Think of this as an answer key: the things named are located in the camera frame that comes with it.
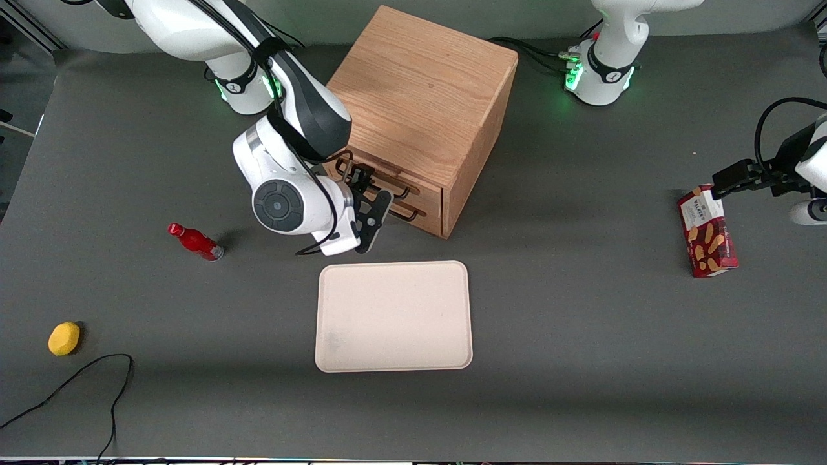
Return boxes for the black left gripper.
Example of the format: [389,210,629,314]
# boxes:
[712,123,817,200]

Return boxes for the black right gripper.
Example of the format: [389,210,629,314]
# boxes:
[346,164,395,254]

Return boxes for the oak wooden drawer cabinet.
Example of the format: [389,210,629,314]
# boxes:
[323,5,519,240]

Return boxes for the red shortbread biscuit box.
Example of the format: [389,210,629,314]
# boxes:
[677,184,740,279]

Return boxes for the cream rectangular plastic tray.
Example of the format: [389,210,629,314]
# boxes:
[315,260,474,373]

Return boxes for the small red bottle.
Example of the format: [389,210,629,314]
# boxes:
[167,223,225,262]

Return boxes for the yellow lemon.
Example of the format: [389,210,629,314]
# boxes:
[48,322,81,357]

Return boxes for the black cable along right arm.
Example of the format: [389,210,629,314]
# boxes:
[187,0,341,256]

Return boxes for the black left gripper cable loop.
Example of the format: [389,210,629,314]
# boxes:
[754,97,827,174]

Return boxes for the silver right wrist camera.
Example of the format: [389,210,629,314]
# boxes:
[318,223,362,257]

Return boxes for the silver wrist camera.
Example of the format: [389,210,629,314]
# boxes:
[789,199,827,227]
[318,223,362,257]

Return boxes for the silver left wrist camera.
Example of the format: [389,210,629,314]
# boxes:
[789,199,827,227]

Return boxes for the black right arm base cables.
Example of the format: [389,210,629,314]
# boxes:
[258,16,306,52]

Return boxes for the black arm base cables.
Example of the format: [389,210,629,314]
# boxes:
[258,16,306,52]
[488,19,605,76]

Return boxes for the black left arm base cables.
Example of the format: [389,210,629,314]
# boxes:
[488,19,605,76]

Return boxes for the thin black table cable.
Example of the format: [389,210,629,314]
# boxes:
[0,353,134,462]

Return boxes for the aluminium frame rail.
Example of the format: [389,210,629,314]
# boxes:
[0,5,67,54]

